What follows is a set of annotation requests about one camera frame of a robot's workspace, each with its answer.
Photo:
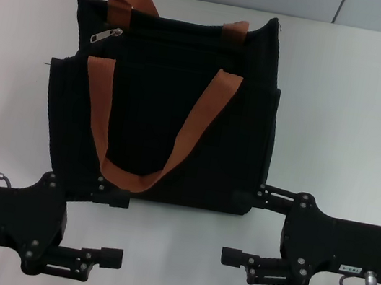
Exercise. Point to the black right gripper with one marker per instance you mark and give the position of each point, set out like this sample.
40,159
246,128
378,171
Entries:
334,243

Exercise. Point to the silver zipper pull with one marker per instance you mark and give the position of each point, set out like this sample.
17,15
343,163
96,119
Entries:
104,36

